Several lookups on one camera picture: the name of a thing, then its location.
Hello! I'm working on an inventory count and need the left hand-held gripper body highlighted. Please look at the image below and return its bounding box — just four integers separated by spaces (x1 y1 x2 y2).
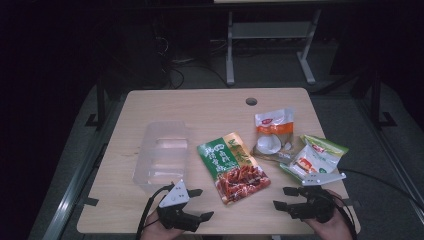
156 179 202 233

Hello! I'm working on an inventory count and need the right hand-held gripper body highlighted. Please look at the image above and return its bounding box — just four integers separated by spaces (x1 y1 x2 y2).
288 172 347 224

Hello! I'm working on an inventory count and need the clear plastic container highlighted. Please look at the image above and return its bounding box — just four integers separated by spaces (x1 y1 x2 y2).
132 120 191 194

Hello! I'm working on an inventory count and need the green and red seasoning packet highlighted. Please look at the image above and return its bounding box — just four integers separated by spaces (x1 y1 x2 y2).
196 131 272 205

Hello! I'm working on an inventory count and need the white and orange packet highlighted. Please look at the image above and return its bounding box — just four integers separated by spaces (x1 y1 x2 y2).
251 107 296 164

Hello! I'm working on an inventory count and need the person's right hand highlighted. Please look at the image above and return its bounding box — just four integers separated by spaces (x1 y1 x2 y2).
304 189 354 240

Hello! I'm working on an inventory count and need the person's left hand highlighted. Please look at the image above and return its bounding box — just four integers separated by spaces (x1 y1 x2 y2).
141 210 184 240

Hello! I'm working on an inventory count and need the green and white packet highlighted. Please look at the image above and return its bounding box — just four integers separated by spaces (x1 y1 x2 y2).
279 134 350 186

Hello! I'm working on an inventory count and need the black metal stand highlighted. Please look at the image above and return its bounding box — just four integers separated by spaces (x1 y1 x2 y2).
84 75 108 131
369 69 398 130

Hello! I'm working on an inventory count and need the white metal stand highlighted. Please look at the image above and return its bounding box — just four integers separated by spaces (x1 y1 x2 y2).
225 9 323 86

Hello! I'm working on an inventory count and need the left hand-held gripper cable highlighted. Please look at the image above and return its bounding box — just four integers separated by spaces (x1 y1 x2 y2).
135 183 175 240

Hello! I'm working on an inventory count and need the hand-held gripper cable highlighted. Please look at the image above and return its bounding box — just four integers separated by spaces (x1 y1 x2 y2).
328 192 358 240
135 183 175 240

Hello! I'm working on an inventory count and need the right hand-held gripper cable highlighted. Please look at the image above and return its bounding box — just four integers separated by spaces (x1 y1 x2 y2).
328 192 358 240

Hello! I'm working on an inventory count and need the black cable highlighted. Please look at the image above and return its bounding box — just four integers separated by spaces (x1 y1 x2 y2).
338 168 424 211

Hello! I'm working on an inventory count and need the bundle of floor cables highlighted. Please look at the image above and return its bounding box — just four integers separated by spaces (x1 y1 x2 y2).
156 34 232 90

